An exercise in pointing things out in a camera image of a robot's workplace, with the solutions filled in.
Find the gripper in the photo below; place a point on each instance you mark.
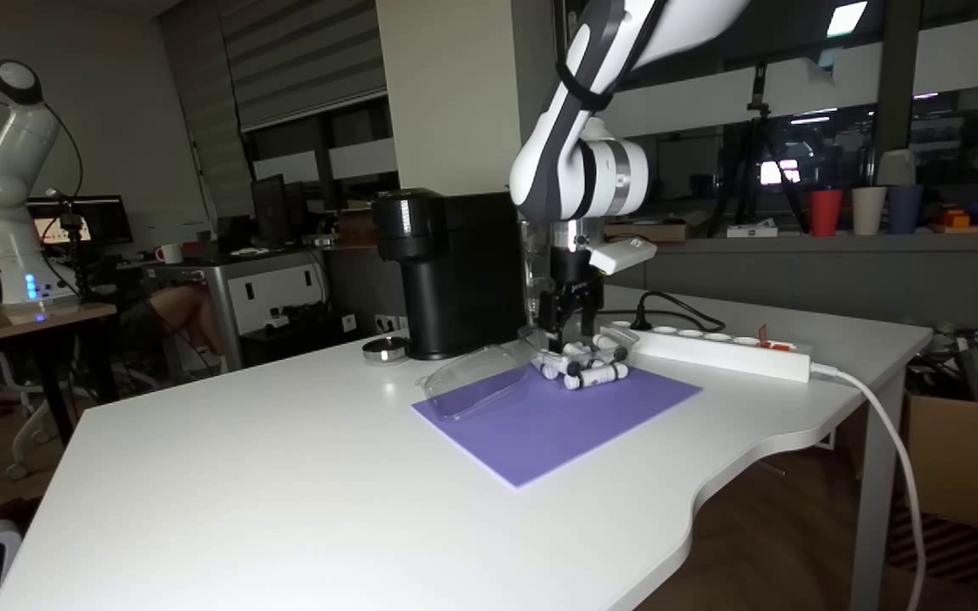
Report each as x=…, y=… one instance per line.
x=575, y=270

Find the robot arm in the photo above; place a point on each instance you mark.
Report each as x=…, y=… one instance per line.
x=599, y=68

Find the white robot arm on table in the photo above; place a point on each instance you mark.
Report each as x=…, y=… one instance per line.
x=9, y=170

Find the small white bottle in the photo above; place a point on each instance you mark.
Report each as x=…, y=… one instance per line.
x=553, y=368
x=595, y=348
x=598, y=375

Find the purple mat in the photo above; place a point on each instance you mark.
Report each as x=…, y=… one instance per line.
x=557, y=424

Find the clear plastic box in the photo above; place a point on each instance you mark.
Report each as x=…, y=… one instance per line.
x=621, y=341

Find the clear plastic lid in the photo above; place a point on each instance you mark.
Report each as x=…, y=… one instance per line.
x=476, y=382

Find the flat cardboard box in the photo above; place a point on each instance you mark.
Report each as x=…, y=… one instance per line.
x=646, y=232

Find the black coffee machine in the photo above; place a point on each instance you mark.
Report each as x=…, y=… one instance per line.
x=455, y=271

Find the white power strip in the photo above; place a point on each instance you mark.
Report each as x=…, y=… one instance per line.
x=727, y=350

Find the round metal tin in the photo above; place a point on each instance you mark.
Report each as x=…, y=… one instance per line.
x=385, y=350

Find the small white box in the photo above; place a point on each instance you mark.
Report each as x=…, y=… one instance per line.
x=750, y=229

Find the red cup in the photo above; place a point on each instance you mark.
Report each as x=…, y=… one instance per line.
x=825, y=212

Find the grey metal desk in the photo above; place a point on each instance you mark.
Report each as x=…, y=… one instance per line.
x=268, y=293

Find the black monitor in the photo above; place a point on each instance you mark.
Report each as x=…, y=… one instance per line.
x=272, y=208

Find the white cup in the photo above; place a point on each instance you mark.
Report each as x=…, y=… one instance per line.
x=868, y=210

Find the blue cup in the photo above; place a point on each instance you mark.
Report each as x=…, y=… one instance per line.
x=906, y=209

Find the white jug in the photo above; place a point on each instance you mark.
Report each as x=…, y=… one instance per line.
x=896, y=168

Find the window blind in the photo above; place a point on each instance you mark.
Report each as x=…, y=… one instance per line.
x=306, y=55

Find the person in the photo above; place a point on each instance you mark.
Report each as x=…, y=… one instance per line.
x=183, y=310

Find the white mug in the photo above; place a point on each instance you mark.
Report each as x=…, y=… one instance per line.
x=170, y=253

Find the large cardboard box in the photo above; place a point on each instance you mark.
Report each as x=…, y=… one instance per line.
x=969, y=458

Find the row of monitors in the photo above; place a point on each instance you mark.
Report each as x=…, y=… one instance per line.
x=94, y=219

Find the wooden table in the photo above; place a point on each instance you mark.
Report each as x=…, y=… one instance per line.
x=22, y=322

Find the white office chair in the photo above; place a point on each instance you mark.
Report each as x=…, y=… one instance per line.
x=30, y=433

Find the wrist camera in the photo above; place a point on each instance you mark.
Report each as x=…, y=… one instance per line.
x=623, y=254

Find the double wall socket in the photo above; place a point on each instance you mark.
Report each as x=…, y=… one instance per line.
x=388, y=323

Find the camera on tripod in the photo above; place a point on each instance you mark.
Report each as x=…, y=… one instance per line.
x=756, y=161

